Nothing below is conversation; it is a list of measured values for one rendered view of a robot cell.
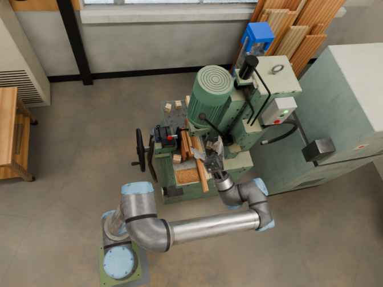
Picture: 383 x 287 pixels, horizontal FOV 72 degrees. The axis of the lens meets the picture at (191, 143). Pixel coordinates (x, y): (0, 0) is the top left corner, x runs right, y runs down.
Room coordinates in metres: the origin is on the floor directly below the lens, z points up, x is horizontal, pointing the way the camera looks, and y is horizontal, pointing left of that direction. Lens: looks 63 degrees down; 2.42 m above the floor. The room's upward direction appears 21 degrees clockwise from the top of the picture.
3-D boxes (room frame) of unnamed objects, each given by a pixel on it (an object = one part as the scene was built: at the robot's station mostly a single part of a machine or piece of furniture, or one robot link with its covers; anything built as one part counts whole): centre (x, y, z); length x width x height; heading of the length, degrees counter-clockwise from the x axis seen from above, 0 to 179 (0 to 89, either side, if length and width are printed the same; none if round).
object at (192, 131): (0.82, -0.01, 1.03); 0.14 x 0.07 x 0.09; 122
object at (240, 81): (0.88, -0.11, 1.53); 0.08 x 0.08 x 0.17; 32
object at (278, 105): (0.86, -0.34, 1.40); 0.10 x 0.06 x 0.16; 122
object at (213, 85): (0.81, 0.00, 1.35); 0.18 x 0.18 x 0.31
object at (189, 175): (0.55, -0.05, 0.92); 0.14 x 0.09 x 0.04; 122
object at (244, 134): (0.79, -0.26, 1.22); 0.09 x 0.08 x 0.15; 122
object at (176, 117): (0.75, 0.10, 0.87); 0.61 x 0.30 x 0.06; 32
